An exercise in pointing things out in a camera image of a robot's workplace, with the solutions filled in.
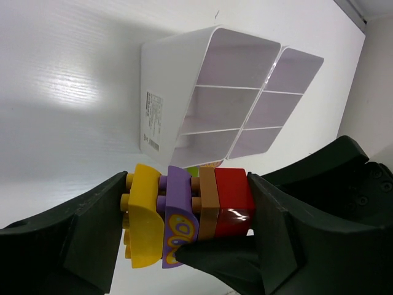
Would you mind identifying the pink patterned lego piece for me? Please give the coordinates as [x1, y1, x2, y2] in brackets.
[199, 160, 223, 168]

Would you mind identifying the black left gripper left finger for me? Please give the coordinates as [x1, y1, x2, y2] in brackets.
[1, 171, 127, 294]

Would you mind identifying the tan lego plate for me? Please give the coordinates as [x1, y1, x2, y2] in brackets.
[191, 167, 220, 240]

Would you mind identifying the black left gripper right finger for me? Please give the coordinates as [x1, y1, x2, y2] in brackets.
[176, 135, 392, 294]

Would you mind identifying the purple patterned lego brick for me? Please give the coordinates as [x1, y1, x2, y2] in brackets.
[157, 166, 199, 269]

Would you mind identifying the white divided container left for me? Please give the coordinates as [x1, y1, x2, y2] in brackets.
[140, 26, 281, 168]

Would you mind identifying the white divided container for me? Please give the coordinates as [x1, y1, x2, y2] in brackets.
[140, 26, 281, 168]
[228, 47, 324, 159]

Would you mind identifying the white divided container right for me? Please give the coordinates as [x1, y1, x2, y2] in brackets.
[228, 47, 324, 159]

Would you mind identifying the yellow curved lego brick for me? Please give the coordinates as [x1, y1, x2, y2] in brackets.
[120, 163, 164, 269]

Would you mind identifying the red rectangular lego brick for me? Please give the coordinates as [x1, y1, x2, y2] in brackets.
[214, 168, 255, 238]

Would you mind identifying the lime lego brick in stack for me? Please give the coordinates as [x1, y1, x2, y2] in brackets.
[186, 167, 199, 177]

